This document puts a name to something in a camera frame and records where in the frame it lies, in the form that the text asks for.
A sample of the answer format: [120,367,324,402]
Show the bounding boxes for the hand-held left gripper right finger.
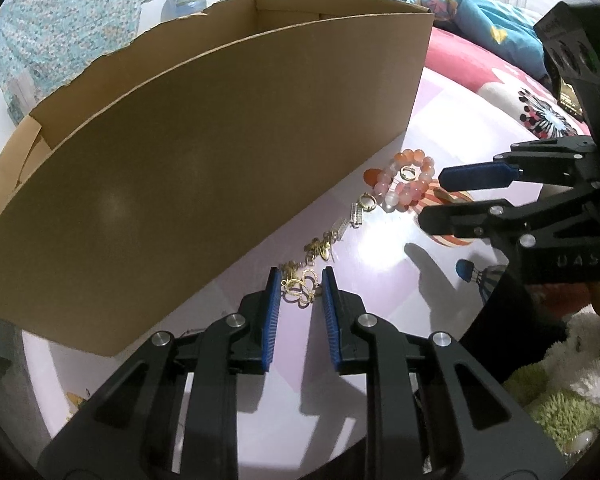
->
[321,266,568,480]

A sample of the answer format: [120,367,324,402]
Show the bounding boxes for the gold butterfly earring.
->
[302,232,337,263]
[278,260,326,308]

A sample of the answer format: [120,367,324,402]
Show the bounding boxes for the balloon print table sheet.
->
[20,67,595,480]

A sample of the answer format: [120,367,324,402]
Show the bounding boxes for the gold hoop crystal earring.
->
[349,194,378,228]

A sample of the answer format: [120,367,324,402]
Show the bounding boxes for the blue water jug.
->
[161,0,212,23]

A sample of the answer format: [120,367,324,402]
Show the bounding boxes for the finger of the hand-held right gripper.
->
[419,182,600,249]
[439,136,600,193]

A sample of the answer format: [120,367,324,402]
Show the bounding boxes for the brown cardboard box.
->
[0,0,436,358]

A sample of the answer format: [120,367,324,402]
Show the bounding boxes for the dark device with lights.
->
[557,77,588,121]

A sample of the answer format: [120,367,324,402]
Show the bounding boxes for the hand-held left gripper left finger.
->
[37,266,283,480]

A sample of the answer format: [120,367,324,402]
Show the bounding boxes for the teal floral cloth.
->
[0,0,157,126]

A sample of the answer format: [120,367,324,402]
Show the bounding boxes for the pink orange bead bracelet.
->
[374,149,437,212]

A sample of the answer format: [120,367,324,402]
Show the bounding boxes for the pink flower blanket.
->
[425,27,593,141]

